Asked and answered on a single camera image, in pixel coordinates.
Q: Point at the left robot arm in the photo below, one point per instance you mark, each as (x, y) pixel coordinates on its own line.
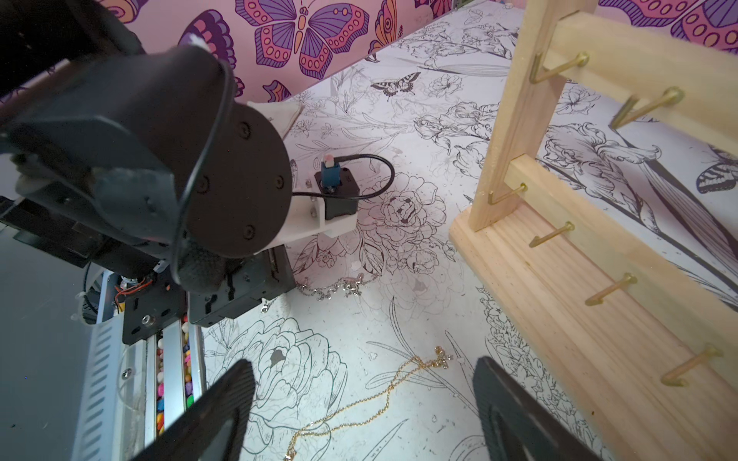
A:
(142, 163)

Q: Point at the wooden jewelry display stand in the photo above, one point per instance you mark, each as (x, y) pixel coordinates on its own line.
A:
(647, 355)

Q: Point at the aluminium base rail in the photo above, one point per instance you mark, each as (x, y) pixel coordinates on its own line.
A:
(132, 394)

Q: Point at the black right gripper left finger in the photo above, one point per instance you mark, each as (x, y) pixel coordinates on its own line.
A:
(214, 427)

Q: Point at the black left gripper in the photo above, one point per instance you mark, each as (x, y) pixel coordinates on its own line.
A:
(247, 283)

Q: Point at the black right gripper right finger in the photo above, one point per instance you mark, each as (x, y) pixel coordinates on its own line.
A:
(515, 425)

